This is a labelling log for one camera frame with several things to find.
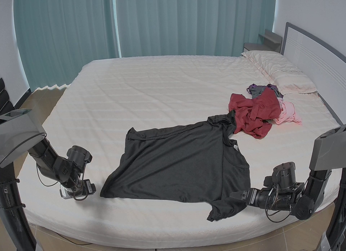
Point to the purple and grey garment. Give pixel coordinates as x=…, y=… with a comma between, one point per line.
x=256, y=90

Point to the pink garment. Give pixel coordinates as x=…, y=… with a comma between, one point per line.
x=288, y=113

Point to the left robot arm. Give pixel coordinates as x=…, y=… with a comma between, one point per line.
x=46, y=158

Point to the blue-green curtain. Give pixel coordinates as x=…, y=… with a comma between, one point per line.
x=189, y=14
x=67, y=28

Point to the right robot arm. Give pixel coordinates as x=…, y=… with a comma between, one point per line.
x=308, y=201

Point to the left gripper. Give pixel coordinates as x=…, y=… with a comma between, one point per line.
x=78, y=190

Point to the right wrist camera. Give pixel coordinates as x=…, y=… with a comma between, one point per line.
x=268, y=182

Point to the dark red garment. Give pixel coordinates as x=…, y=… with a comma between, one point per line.
x=259, y=109

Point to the bed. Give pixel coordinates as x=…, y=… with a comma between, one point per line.
x=162, y=87

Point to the cream pillow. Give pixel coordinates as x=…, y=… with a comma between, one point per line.
x=281, y=68

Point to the grey bedside table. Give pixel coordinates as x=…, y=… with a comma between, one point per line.
x=270, y=38

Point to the black T-shirt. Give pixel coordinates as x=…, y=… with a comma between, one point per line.
x=175, y=163

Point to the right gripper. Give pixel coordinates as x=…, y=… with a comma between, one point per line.
x=258, y=198

